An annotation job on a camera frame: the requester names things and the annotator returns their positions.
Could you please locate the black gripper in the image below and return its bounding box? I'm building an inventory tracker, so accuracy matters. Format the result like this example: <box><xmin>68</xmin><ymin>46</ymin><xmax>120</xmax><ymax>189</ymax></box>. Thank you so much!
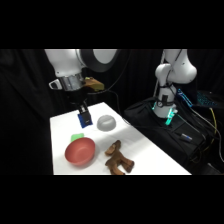
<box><xmin>67</xmin><ymin>88</ymin><xmax>92</xmax><ymax>123</ymax></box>

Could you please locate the blue cube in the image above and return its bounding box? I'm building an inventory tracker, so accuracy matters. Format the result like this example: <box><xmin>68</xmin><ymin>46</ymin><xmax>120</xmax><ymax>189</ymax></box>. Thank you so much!
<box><xmin>77</xmin><ymin>111</ymin><xmax>94</xmax><ymax>129</ymax></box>

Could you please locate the grey bowl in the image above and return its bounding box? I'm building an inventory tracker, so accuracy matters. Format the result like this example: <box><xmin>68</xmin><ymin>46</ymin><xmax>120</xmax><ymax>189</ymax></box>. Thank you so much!
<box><xmin>96</xmin><ymin>114</ymin><xmax>118</xmax><ymax>132</ymax></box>

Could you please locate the pink bowl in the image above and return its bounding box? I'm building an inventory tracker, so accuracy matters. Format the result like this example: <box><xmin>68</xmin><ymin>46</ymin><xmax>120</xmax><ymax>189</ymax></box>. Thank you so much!
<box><xmin>64</xmin><ymin>137</ymin><xmax>97</xmax><ymax>167</ymax></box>

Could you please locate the green block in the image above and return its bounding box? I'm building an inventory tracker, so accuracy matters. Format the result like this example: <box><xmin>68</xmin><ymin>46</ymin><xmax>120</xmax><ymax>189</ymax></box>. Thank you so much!
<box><xmin>70</xmin><ymin>132</ymin><xmax>85</xmax><ymax>143</ymax></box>

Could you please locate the brown plush toy animal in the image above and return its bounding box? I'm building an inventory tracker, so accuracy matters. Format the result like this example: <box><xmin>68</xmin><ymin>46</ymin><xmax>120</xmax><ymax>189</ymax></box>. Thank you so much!
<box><xmin>104</xmin><ymin>139</ymin><xmax>136</xmax><ymax>176</ymax></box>

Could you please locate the black curtain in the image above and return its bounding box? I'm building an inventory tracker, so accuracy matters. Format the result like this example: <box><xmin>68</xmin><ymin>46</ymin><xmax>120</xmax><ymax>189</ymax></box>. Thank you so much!
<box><xmin>0</xmin><ymin>49</ymin><xmax>224</xmax><ymax>176</ymax></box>

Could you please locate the black robot stand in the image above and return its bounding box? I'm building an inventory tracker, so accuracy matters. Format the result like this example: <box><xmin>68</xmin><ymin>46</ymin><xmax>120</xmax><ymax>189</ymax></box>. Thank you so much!
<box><xmin>123</xmin><ymin>97</ymin><xmax>216</xmax><ymax>169</ymax></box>

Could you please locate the green light strip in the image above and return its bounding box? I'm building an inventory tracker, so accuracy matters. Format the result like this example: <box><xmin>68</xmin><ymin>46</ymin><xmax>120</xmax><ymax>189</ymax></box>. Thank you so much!
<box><xmin>152</xmin><ymin>102</ymin><xmax>178</xmax><ymax>126</ymax></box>

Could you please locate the grey marker pen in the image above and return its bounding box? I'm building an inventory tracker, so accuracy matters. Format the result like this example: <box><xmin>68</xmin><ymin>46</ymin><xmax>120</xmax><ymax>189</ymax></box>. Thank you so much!
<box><xmin>180</xmin><ymin>132</ymin><xmax>194</xmax><ymax>141</ymax></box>

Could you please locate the laptop with blue lit keyboard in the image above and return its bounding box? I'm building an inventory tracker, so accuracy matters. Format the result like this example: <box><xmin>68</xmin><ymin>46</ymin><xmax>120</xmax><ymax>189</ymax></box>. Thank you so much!
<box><xmin>195</xmin><ymin>89</ymin><xmax>224</xmax><ymax>109</ymax></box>

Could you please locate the yellow brown wrist mount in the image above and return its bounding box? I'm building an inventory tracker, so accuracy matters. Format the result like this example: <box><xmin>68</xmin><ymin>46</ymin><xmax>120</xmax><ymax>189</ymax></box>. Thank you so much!
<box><xmin>82</xmin><ymin>76</ymin><xmax>105</xmax><ymax>93</ymax></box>

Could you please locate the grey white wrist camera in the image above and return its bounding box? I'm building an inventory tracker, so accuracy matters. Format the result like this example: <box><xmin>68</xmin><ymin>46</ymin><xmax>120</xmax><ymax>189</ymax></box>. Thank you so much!
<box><xmin>48</xmin><ymin>79</ymin><xmax>63</xmax><ymax>91</ymax></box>

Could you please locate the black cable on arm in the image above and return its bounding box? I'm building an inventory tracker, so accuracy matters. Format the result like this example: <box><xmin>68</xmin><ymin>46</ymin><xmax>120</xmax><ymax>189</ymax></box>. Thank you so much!
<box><xmin>153</xmin><ymin>49</ymin><xmax>183</xmax><ymax>103</ymax></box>

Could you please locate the blue ribbon cable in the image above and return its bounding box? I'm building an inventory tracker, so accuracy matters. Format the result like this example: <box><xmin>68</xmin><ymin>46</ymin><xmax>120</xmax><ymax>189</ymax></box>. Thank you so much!
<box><xmin>176</xmin><ymin>87</ymin><xmax>195</xmax><ymax>108</ymax></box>

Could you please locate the yellow cable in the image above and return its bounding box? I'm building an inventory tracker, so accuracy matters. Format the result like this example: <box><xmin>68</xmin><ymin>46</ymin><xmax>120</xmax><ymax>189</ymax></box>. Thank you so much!
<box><xmin>207</xmin><ymin>107</ymin><xmax>224</xmax><ymax>155</ymax></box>

